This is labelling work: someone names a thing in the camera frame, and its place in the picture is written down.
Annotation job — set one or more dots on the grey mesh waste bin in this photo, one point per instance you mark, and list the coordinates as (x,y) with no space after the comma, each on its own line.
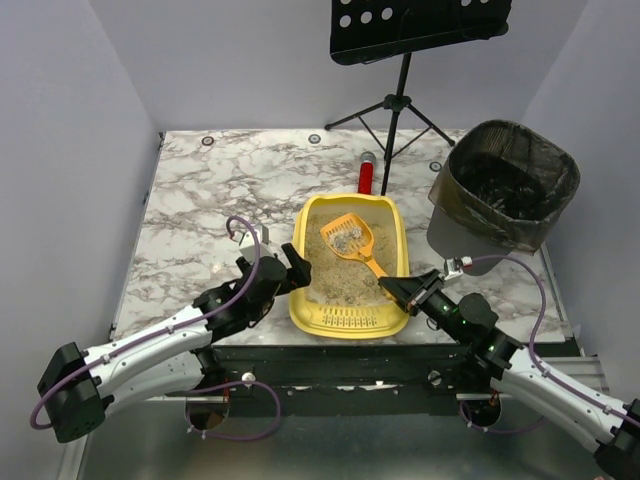
(502,189)

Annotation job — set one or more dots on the cat litter granules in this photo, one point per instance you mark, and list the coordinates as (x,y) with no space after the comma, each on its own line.
(339,282)

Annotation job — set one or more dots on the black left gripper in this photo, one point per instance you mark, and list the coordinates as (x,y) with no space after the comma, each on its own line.
(291,275)

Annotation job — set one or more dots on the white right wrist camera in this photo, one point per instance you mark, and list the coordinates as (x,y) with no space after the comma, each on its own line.
(454,268)

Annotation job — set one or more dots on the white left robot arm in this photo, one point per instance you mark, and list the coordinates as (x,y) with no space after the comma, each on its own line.
(80,388)

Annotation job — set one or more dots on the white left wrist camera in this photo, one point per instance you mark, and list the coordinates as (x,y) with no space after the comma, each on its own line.
(250,242)

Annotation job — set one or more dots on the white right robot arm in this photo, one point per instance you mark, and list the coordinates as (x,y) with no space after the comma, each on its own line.
(605,426)

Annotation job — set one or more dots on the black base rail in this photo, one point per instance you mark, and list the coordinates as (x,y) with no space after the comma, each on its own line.
(344,380)

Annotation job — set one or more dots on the orange litter scoop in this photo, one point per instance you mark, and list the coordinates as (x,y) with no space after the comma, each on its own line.
(350,238)

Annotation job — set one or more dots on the yellow and grey litter box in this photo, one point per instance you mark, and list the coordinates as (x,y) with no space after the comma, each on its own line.
(349,322)

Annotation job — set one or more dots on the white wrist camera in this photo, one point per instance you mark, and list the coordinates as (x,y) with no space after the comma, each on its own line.
(250,242)
(454,268)

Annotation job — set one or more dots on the black music stand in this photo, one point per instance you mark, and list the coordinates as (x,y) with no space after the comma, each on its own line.
(366,32)

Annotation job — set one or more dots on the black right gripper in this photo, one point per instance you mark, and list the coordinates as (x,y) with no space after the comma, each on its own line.
(423,290)

